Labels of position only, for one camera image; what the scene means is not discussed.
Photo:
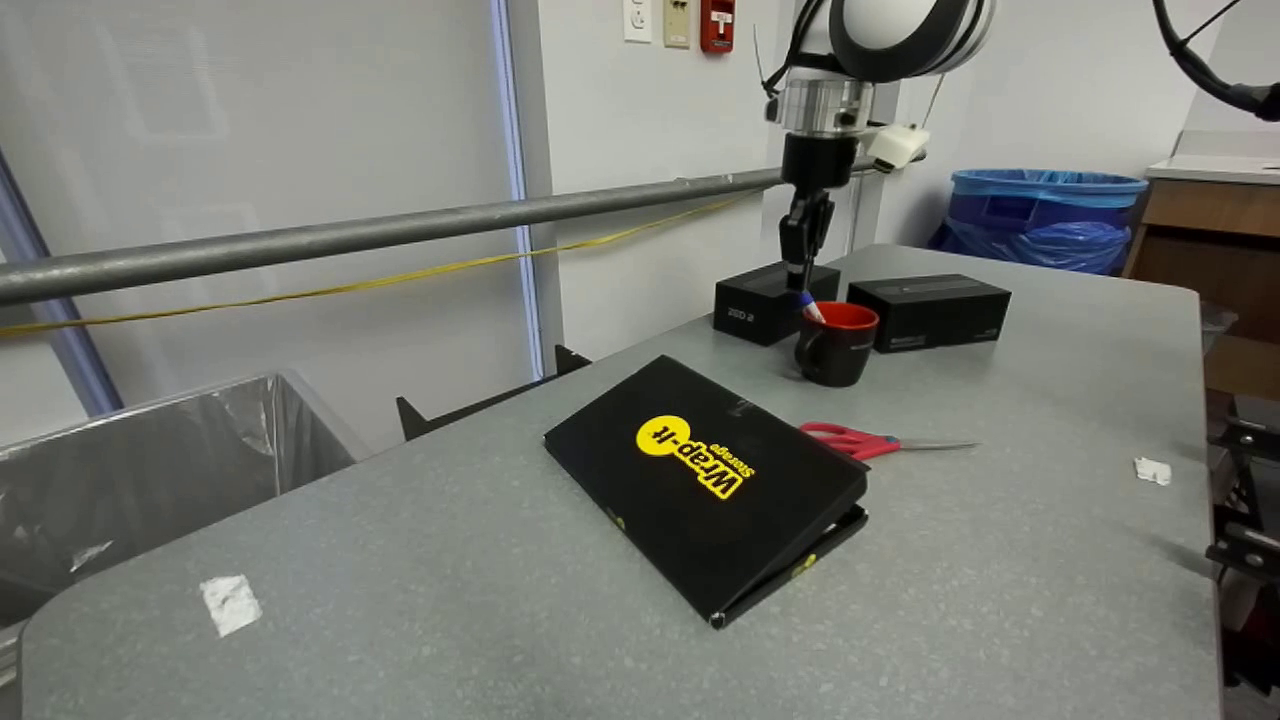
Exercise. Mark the white pen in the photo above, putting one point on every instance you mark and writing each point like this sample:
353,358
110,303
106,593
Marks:
810,303

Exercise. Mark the blue vertical frame strip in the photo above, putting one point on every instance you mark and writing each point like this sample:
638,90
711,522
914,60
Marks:
521,202

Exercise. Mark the black folder yellow logo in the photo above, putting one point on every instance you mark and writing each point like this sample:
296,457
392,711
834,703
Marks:
692,492

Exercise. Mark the long black cardboard box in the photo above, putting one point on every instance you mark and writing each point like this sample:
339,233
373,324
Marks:
933,315

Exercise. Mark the blue bagged trash bin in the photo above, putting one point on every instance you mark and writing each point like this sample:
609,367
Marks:
1040,221

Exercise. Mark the red fire alarm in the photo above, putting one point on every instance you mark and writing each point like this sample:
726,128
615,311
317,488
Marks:
716,25

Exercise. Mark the short black cardboard box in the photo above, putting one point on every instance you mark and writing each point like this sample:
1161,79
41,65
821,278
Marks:
763,304

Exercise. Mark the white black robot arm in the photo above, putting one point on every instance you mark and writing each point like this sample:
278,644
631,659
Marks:
906,29

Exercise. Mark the beige wall plate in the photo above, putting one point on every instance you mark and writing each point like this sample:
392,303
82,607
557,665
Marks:
678,20

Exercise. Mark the white wall switch plate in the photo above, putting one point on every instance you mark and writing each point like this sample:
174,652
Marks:
638,19

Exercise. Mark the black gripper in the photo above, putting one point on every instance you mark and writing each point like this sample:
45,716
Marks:
819,160

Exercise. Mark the black mug red inside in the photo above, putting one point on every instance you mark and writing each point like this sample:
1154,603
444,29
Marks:
838,350

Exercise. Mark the grey metal pole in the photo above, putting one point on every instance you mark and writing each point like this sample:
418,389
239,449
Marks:
335,242

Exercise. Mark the black equipment at table edge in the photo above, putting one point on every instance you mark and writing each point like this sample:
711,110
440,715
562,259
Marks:
1252,562

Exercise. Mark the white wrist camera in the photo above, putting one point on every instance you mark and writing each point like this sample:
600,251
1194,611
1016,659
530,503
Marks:
903,145

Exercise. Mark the small white paper tag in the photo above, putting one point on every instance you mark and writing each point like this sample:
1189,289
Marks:
228,607

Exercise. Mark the brown wooden desk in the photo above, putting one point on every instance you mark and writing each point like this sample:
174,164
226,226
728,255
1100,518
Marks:
1213,242

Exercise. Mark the blue slanted frame bar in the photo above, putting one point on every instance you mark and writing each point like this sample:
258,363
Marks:
62,304

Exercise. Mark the small white tape piece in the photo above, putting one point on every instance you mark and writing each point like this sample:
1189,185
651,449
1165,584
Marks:
1154,470

